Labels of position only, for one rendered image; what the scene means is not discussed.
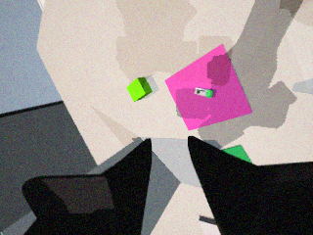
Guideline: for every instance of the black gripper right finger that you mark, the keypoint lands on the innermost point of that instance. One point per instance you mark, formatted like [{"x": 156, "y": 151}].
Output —
[{"x": 239, "y": 192}]

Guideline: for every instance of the pink flat square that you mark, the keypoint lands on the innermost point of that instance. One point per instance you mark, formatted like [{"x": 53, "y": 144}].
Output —
[{"x": 212, "y": 71}]

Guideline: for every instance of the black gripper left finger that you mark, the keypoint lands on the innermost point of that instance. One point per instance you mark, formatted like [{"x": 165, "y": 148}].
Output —
[{"x": 119, "y": 193}]

